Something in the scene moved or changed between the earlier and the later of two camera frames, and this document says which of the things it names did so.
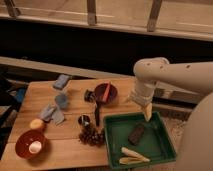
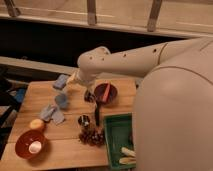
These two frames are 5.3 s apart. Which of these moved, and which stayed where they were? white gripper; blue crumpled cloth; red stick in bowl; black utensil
Moved: white gripper
Stayed: red stick in bowl; black utensil; blue crumpled cloth
